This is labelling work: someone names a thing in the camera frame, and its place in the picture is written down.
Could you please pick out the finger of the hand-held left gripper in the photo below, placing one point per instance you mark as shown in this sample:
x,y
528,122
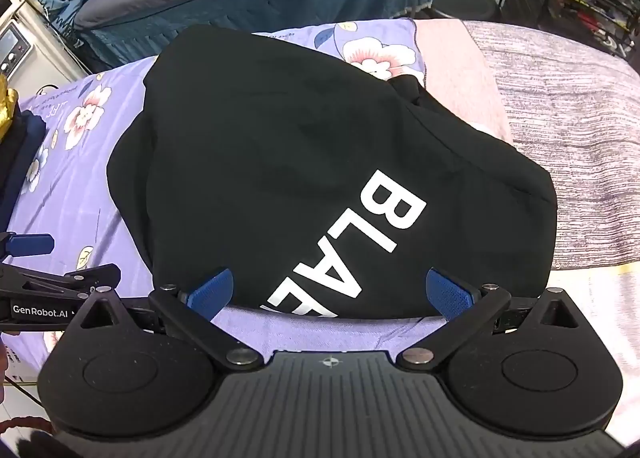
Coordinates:
x,y
60,280
32,244

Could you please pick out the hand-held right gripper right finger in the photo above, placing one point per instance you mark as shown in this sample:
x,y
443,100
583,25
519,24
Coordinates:
x,y
447,295

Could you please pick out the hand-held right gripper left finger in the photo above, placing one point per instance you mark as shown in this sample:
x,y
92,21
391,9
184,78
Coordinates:
x,y
212,293

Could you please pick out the black sweatshirt with white print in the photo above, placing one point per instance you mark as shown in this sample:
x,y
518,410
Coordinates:
x,y
275,138

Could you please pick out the navy clothes pile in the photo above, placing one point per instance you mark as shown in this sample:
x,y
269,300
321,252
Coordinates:
x,y
22,168

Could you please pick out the purple floral bedsheet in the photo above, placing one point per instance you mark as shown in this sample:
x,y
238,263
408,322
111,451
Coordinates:
x,y
75,178

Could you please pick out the gold cloth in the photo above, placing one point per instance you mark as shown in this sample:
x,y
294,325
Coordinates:
x,y
7,108

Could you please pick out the white blanket with yellow trim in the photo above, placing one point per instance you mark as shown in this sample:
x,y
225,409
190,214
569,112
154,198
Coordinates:
x,y
600,298

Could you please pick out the white appliance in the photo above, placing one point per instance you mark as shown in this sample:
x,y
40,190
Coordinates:
x,y
15,48

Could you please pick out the grey striped blanket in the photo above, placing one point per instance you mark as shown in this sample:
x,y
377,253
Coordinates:
x,y
575,138

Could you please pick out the pink blanket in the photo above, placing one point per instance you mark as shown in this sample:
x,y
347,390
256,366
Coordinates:
x,y
460,78

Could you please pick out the black round stool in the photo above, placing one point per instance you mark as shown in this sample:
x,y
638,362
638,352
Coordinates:
x,y
462,0

